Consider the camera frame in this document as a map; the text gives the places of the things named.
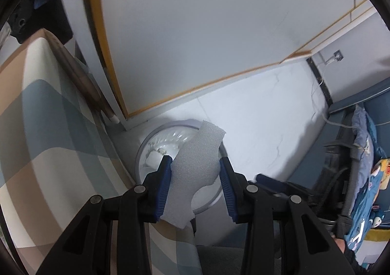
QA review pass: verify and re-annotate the round white trash bin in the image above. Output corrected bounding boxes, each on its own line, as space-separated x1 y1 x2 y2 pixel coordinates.
135 119 228 214

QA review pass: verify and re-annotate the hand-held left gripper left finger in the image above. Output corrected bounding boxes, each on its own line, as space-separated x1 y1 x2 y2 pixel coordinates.
36 155 173 275

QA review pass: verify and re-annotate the white cable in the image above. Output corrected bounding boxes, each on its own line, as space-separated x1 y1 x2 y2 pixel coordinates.
310 58 355 129

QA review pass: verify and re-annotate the blue printed blanket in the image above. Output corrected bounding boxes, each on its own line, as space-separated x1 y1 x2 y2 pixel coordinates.
343 106 390 253

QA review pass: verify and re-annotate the person's right forearm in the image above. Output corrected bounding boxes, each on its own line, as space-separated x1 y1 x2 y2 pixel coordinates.
333 237 371 275

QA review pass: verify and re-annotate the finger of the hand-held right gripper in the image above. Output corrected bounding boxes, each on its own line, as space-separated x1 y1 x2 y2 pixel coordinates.
255 173 310 201

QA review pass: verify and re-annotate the white foam piece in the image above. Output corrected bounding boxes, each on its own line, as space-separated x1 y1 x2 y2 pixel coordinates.
160 120 226 229

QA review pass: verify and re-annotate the black backpack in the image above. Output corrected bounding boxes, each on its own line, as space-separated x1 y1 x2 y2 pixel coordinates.
311 138 358 227

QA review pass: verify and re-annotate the dark blue bed frame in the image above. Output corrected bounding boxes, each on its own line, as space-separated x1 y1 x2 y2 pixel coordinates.
288 78 390 193

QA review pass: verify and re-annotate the white tissue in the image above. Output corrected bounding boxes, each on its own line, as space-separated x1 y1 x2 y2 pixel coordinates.
146 148 166 167

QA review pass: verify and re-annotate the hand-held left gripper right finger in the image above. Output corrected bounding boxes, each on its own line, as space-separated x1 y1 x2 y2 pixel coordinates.
219 157 357 275

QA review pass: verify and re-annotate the checked tablecloth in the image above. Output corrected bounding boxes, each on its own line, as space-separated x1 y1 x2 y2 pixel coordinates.
0 29 203 275

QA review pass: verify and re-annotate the wooden table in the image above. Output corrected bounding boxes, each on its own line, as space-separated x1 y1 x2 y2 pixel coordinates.
45 29 120 125

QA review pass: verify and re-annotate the white wardrobe with wooden trim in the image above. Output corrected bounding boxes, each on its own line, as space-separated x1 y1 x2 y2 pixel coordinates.
81 0 378 131

